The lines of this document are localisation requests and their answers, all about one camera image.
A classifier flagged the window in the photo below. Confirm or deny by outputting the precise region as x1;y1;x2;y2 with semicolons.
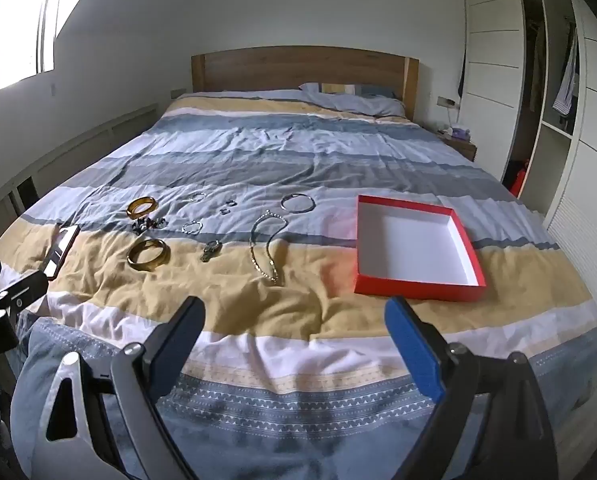
0;0;72;96

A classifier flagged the thin silver bangle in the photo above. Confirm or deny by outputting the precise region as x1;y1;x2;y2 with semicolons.
280;193;315;214

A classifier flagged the hanging light shirt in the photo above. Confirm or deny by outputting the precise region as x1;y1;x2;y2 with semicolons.
553;20;579;116

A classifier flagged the red bag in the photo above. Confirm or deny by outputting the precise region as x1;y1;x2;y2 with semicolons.
509;159;529;198

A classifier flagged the black smartphone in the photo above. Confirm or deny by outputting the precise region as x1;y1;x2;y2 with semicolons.
41;224;82;282

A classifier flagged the striped pillow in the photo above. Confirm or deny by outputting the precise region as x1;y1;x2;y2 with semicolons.
298;81;407;117

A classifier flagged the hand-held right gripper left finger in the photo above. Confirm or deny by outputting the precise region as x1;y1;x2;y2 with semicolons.
31;296;206;480

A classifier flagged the silver chain necklace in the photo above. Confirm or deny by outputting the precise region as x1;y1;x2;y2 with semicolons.
249;210;285;285

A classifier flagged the wooden nightstand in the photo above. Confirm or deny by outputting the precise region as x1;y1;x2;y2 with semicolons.
441;130;478;162

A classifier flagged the white wardrobe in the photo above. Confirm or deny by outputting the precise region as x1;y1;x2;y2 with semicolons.
461;0;597;321

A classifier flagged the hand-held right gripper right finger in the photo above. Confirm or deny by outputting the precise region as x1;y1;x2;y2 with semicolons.
385;296;554;480

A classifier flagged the wooden headboard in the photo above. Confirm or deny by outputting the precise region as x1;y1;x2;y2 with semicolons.
191;46;420;126

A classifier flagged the dark bead bracelet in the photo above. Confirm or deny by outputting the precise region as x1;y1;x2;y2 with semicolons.
132;216;168;236

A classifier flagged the red shallow box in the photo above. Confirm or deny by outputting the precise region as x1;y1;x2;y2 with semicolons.
353;195;488;303

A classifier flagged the amber bangle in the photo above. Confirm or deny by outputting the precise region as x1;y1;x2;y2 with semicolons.
126;197;158;219
127;238;171;273

